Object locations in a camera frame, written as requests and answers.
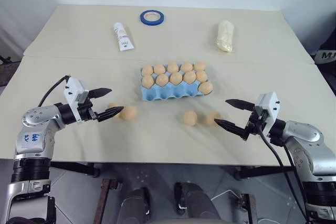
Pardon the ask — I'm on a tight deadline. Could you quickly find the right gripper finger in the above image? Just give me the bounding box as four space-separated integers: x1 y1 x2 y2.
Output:
225 99 256 112
213 118 248 138

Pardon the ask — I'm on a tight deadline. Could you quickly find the white floor cable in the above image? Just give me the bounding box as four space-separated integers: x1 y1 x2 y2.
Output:
211 188 243 201

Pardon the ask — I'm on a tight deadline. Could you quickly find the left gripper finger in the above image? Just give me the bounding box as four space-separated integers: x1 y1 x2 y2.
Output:
88 87 113 101
95 106 125 123

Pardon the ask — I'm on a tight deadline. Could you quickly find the rusty metal frame post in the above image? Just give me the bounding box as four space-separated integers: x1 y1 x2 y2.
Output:
97 178 122 224
239 193 258 224

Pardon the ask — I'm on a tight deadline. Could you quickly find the black bag with white letters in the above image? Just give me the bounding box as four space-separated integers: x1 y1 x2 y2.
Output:
311 11 336 65

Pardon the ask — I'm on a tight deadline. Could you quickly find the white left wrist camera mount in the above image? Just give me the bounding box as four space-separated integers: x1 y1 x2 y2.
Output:
62 77 90 124

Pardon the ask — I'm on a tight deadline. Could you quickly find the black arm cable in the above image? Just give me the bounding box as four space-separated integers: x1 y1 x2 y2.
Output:
37 75 71 108
258 125 311 224

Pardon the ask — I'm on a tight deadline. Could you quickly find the blue egg carton with eggs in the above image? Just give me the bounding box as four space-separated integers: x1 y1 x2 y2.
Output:
139 62 214 102

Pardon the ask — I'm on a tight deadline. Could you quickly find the dark object beside table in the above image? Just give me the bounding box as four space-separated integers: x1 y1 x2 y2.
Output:
0 55 22 86

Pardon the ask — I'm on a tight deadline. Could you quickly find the dark rounded shape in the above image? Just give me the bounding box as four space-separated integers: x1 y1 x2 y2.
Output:
121 187 152 224
174 180 222 224

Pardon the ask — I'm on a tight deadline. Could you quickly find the blue tape roll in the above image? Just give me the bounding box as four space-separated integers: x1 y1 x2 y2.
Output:
139 9 166 27

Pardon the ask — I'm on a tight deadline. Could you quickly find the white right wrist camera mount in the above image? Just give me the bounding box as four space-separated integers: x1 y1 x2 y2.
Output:
253 91 280 137

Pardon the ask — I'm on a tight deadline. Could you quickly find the cream roll in plastic wrap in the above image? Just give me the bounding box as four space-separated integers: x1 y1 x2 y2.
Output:
214 19 235 54

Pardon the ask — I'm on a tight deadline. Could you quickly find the black table leg bar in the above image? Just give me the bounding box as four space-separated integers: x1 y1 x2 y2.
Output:
234 166 292 180
49 161 101 178

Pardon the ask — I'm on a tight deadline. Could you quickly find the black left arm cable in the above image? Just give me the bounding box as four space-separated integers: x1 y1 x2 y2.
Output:
37 75 71 108

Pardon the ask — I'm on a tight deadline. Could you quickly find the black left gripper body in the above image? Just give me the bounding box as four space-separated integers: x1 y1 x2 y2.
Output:
77 100 98 123

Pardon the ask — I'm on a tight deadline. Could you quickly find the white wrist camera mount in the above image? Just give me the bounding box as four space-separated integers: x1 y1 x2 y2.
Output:
62 77 90 124
253 91 280 137

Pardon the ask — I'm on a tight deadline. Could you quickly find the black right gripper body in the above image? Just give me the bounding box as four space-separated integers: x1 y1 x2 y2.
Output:
241 110 266 141

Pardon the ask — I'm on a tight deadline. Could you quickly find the white squeeze tube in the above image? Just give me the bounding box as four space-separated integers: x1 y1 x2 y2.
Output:
113 22 136 52

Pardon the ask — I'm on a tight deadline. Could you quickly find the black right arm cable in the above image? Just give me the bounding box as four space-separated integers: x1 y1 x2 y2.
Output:
258 125 311 224

